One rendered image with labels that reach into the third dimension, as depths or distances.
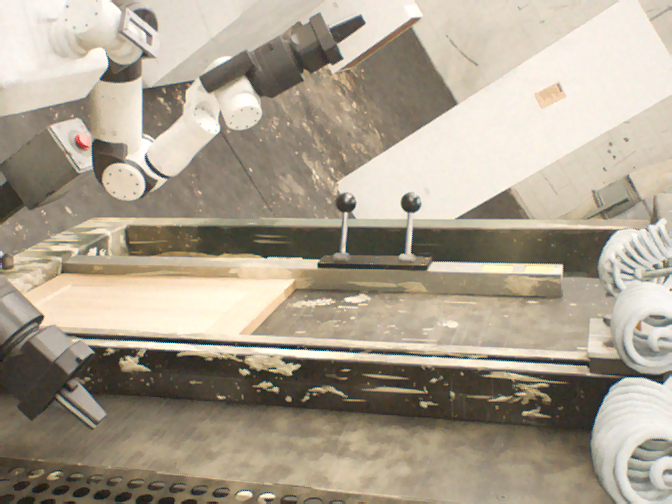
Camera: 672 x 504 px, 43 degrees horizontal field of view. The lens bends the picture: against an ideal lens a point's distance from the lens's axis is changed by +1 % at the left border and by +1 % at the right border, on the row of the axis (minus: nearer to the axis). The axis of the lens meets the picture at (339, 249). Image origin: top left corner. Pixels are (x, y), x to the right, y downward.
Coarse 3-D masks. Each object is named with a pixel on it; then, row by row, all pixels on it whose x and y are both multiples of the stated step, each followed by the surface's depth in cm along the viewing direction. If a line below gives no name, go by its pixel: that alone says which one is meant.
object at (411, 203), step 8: (408, 192) 148; (408, 200) 146; (416, 200) 147; (408, 208) 147; (416, 208) 147; (408, 216) 147; (408, 224) 147; (408, 232) 147; (408, 240) 146; (408, 248) 146; (400, 256) 146; (408, 256) 145
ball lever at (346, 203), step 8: (344, 192) 151; (336, 200) 151; (344, 200) 150; (352, 200) 150; (344, 208) 150; (352, 208) 151; (344, 216) 151; (344, 224) 151; (344, 232) 150; (344, 240) 150; (344, 248) 150; (336, 256) 149; (344, 256) 149
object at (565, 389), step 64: (640, 256) 92; (0, 384) 121; (128, 384) 114; (192, 384) 111; (256, 384) 108; (320, 384) 105; (384, 384) 103; (448, 384) 100; (512, 384) 98; (576, 384) 95
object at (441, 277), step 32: (96, 256) 167; (128, 256) 166; (320, 288) 150; (352, 288) 148; (384, 288) 146; (416, 288) 144; (448, 288) 143; (480, 288) 141; (512, 288) 139; (544, 288) 138
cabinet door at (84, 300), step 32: (64, 288) 156; (96, 288) 155; (128, 288) 154; (160, 288) 152; (192, 288) 151; (224, 288) 149; (256, 288) 147; (288, 288) 148; (64, 320) 140; (96, 320) 139; (128, 320) 138; (160, 320) 137; (192, 320) 136; (224, 320) 134; (256, 320) 134
